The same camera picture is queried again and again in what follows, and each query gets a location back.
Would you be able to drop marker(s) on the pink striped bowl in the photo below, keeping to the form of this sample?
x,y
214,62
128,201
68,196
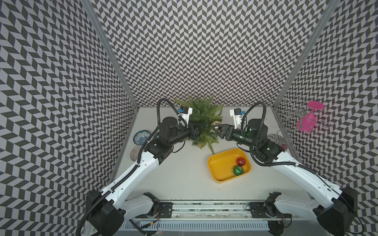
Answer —
x,y
136,153

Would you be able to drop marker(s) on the blue patterned bowl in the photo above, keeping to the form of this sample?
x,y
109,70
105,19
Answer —
x,y
141,137

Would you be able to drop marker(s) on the small green christmas tree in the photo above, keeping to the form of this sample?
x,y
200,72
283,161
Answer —
x,y
205,113

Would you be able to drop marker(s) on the left black mount plate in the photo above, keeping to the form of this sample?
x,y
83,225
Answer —
x,y
161,210

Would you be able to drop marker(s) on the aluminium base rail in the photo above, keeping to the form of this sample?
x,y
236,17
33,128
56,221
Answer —
x,y
211,216

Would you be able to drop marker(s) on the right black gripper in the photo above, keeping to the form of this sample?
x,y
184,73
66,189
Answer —
x,y
227,131

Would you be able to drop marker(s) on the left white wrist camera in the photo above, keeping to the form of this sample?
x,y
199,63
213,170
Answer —
x,y
184,114

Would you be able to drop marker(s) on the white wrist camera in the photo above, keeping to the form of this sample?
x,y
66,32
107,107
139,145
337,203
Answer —
x,y
237,115
184,114

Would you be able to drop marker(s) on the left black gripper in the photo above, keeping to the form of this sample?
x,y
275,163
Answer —
x,y
193,131

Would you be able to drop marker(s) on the right black mount plate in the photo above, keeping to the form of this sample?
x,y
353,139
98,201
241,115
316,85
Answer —
x,y
266,211

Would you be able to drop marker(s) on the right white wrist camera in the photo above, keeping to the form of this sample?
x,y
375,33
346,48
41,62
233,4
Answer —
x,y
237,115

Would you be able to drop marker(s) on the red faceted ball ornament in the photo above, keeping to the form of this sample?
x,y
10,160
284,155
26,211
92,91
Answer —
x,y
241,161

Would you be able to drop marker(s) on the wire glass rack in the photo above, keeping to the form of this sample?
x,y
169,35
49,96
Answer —
x,y
297,112

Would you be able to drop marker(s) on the yellow plastic tray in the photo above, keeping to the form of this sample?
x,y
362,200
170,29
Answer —
x,y
221,164

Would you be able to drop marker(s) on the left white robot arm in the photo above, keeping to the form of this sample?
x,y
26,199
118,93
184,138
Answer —
x,y
105,209

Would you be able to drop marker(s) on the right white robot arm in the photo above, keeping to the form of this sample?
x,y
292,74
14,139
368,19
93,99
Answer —
x,y
334,208

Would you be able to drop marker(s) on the black mount plate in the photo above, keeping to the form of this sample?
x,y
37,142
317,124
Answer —
x,y
266,211
161,210

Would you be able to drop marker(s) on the pink plastic wine glass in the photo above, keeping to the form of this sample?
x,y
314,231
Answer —
x,y
309,120

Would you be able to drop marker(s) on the green glitter ball ornament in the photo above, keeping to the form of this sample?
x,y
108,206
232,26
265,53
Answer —
x,y
237,170

